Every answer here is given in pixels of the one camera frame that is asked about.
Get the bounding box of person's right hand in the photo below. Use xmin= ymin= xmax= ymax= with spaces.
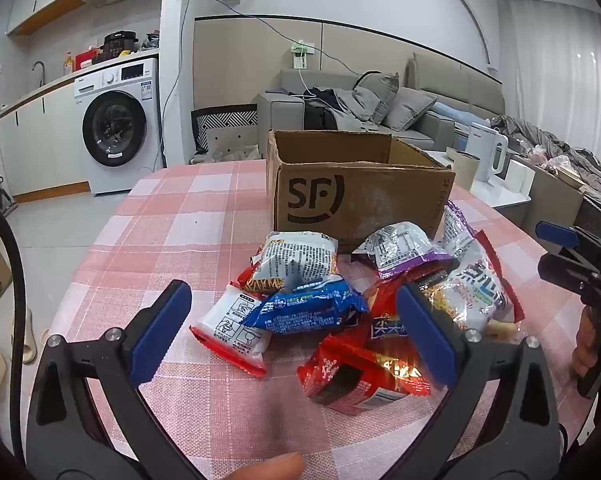
xmin=572 ymin=305 xmax=601 ymax=378

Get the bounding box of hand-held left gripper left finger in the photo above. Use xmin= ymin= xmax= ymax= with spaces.
xmin=25 ymin=280 xmax=211 ymax=480

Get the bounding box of brown cardboard box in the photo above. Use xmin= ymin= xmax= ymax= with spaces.
xmin=266 ymin=130 xmax=455 ymax=253

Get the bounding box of small purple white snack packet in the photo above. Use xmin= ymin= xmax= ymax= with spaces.
xmin=351 ymin=221 xmax=454 ymax=281

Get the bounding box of green wall charger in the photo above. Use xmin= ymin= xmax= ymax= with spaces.
xmin=289 ymin=40 xmax=317 ymax=71

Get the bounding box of black jacket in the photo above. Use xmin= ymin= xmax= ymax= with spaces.
xmin=305 ymin=87 xmax=339 ymax=131

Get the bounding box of white curtain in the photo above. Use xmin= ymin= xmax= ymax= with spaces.
xmin=498 ymin=0 xmax=601 ymax=136

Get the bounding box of light blue pillow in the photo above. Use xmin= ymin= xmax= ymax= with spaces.
xmin=431 ymin=101 xmax=491 ymax=128

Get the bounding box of red yellow snack packet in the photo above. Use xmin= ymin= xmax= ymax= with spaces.
xmin=365 ymin=275 xmax=451 ymax=346

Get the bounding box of black pressure cooker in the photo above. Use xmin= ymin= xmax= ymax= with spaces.
xmin=103 ymin=31 xmax=140 ymax=62

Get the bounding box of grey sofa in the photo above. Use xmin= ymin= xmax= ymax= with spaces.
xmin=257 ymin=52 xmax=506 ymax=151

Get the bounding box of blue snack packet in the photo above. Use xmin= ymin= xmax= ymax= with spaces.
xmin=240 ymin=277 xmax=370 ymax=335

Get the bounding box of orange white noodle snack packet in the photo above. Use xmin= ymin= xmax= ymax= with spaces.
xmin=238 ymin=231 xmax=340 ymax=295

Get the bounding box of grey jacket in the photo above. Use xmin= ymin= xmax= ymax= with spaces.
xmin=333 ymin=86 xmax=381 ymax=133

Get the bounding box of light grey pillow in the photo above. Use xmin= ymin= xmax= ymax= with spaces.
xmin=383 ymin=86 xmax=439 ymax=133

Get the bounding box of dark grey pillow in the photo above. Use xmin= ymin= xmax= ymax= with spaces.
xmin=355 ymin=72 xmax=400 ymax=126

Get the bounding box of thick black cable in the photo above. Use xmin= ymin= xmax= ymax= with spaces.
xmin=0 ymin=189 xmax=28 ymax=480

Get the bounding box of person's left hand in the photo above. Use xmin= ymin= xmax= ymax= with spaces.
xmin=215 ymin=451 xmax=305 ymax=480

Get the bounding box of pink checked tablecloth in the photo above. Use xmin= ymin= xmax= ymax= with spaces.
xmin=43 ymin=160 xmax=589 ymax=480

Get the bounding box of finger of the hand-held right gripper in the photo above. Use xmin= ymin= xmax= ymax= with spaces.
xmin=539 ymin=252 xmax=601 ymax=303
xmin=535 ymin=221 xmax=601 ymax=273

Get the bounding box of white red pictogram snack packet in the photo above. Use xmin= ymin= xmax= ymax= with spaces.
xmin=189 ymin=284 xmax=272 ymax=376

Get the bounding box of red black snack packet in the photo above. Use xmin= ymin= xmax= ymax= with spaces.
xmin=297 ymin=332 xmax=434 ymax=416

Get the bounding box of large white red-edged snack packet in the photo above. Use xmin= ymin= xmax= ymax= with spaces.
xmin=421 ymin=230 xmax=526 ymax=333

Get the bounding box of white electric kettle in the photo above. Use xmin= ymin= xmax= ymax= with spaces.
xmin=467 ymin=122 xmax=509 ymax=183

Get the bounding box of beige slipper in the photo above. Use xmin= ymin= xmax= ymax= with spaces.
xmin=21 ymin=310 xmax=51 ymax=365

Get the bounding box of white washing machine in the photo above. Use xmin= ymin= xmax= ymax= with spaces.
xmin=73 ymin=57 xmax=162 ymax=197

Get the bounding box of clear plastic bag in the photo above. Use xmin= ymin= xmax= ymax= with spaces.
xmin=531 ymin=145 xmax=581 ymax=171

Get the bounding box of white coffee table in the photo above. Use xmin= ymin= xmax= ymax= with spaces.
xmin=423 ymin=149 xmax=536 ymax=211

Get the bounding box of beige cup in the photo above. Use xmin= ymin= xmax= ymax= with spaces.
xmin=453 ymin=150 xmax=481 ymax=192

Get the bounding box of crumpled beige cloth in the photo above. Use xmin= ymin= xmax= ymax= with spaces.
xmin=190 ymin=145 xmax=261 ymax=165

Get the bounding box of takeaway bowl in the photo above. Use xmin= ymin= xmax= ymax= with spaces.
xmin=555 ymin=165 xmax=589 ymax=188

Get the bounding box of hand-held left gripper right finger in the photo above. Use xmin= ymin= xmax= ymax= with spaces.
xmin=395 ymin=282 xmax=564 ymax=480

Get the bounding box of white kitchen base cabinet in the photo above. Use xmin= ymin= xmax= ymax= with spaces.
xmin=0 ymin=85 xmax=91 ymax=203

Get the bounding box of grey blanket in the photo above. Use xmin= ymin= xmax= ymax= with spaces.
xmin=491 ymin=114 xmax=601 ymax=201

